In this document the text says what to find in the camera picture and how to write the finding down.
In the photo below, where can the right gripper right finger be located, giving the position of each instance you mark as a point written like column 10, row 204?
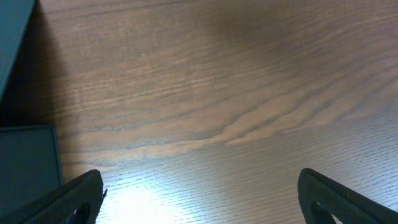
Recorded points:
column 323, row 200

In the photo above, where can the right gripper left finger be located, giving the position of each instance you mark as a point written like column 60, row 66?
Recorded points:
column 78, row 201

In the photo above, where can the dark green open box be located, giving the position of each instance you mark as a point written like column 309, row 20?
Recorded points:
column 30, row 166

